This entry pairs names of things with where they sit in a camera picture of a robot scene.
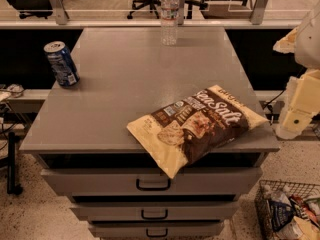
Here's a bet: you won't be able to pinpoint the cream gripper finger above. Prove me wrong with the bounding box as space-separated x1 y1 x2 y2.
275 88 313 140
273 27 298 54

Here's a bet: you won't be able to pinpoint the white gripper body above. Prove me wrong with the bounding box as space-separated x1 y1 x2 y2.
287 69 320 117

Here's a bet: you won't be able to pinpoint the blue pepsi can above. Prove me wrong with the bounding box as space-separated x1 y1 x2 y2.
44 41 80 87

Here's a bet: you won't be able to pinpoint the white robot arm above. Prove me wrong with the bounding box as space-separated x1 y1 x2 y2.
273 2 320 140

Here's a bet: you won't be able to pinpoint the snack bags in basket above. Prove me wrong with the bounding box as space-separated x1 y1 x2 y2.
263 185 320 240

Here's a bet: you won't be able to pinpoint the sea salt chips bag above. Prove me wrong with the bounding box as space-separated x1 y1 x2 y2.
127 85 267 178

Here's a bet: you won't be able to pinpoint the clear plastic water bottle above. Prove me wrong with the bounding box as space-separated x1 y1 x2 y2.
161 0 180 46

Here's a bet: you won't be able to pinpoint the black office chair centre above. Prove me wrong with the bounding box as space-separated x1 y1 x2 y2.
127 0 208 19

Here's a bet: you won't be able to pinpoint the middle grey drawer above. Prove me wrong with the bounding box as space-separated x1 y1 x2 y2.
71 201 239 222

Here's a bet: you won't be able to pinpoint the grey drawer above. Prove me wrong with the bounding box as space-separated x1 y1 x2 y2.
88 221 224 239
71 201 239 222
41 167 262 196

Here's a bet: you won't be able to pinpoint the bottom grey drawer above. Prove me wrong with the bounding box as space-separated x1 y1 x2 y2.
88 221 224 239

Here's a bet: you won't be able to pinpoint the grey drawer cabinet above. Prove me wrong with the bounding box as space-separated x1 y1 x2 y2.
21 27 278 240

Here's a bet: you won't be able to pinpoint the top grey drawer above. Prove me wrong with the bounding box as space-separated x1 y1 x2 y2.
41 167 262 196

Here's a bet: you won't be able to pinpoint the small grey object on ledge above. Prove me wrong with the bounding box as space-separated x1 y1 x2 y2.
7 84 24 98

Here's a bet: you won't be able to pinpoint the black metal stand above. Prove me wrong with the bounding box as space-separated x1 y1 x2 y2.
7 132 23 195

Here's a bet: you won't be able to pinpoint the black cable right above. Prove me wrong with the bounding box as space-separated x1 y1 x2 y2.
261 89 287 125

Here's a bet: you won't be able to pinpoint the wire basket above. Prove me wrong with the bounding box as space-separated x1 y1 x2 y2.
255 180 320 240

